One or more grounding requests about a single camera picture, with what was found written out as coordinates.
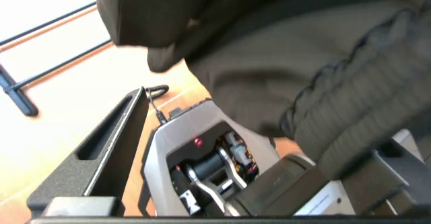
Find black cable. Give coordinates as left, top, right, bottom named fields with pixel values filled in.
left=144, top=84, right=170, bottom=126

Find black clothes rack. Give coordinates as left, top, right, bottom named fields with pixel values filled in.
left=0, top=1, right=114, bottom=118

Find black garment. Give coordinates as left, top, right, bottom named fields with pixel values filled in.
left=96, top=0, right=431, bottom=181

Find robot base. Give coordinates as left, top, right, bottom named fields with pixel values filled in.
left=137, top=98, right=425, bottom=217

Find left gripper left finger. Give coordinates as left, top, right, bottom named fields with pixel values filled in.
left=26, top=85, right=150, bottom=218

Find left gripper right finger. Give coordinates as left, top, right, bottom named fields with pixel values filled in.
left=339, top=139, right=431, bottom=217

